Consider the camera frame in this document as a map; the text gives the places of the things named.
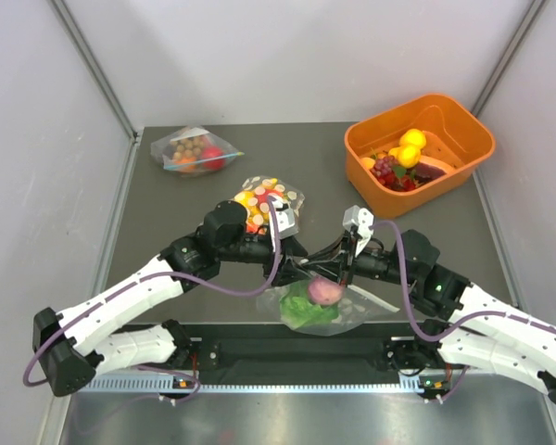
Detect polka dot bag with vegetables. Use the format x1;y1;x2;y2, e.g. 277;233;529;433
257;274;399;337

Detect clear bag with nuts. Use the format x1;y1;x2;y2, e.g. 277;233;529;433
150;126;244;176

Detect yellow fake lemon upper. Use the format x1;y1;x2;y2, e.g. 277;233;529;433
399;128;426;150

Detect grey slotted cable duct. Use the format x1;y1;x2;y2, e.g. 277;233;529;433
81;373;424;395

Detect fake red onion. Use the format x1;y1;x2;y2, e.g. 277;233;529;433
308;276;345;306

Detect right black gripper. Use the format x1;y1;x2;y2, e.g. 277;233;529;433
302;230;417;288

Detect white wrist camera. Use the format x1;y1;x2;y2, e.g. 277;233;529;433
343;205;375;257
272;197;299;239

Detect yellow fake lemon lower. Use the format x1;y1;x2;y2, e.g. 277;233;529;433
395;146;422;169

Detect small orange fake fruit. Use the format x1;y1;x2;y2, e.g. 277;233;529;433
360;157;376;171

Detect yellow fake lemon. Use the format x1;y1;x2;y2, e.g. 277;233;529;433
395;146;422;169
399;128;426;150

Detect polka dot bag with fruit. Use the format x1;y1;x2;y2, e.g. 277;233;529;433
233;175;305;235

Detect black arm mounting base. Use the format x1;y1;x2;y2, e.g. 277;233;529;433
183;323;446;384

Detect fake meat slice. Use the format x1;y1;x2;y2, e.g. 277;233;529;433
414;155;456;181

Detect orange plastic bin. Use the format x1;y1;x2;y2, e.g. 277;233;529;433
344;94;496;219

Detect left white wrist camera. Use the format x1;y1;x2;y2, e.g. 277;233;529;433
272;197;299;239

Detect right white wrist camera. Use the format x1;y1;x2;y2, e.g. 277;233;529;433
343;205;375;257

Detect fake green lettuce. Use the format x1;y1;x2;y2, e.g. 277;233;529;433
279;282;339;330

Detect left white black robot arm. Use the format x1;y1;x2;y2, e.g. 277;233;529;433
23;195;307;397

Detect fake purple grapes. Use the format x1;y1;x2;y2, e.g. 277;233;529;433
370;156;398;180

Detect fake red strawberries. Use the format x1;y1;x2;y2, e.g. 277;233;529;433
378;171;417;193

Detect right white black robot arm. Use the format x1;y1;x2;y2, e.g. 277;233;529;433
304;230;556;405

